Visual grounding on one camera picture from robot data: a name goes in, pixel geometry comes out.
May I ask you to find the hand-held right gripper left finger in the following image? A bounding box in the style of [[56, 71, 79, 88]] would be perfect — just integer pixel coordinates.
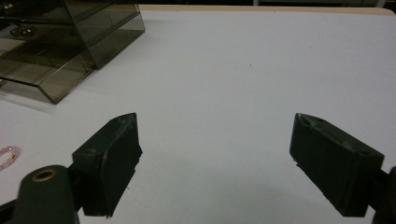
[[72, 112, 144, 218]]

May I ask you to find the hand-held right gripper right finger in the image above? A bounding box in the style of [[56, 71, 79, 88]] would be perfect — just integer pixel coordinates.
[[289, 112, 386, 217]]

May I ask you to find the pink bead bracelet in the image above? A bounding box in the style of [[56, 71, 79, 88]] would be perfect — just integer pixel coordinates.
[[0, 145, 21, 172]]

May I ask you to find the smoky transparent drawer organizer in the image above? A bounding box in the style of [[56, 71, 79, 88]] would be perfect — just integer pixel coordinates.
[[0, 0, 147, 105]]

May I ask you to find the white table cover board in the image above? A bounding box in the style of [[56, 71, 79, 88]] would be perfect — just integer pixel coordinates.
[[0, 10, 396, 224]]

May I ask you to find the wooden table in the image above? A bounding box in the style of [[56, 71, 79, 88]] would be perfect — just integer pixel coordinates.
[[138, 4, 396, 17]]

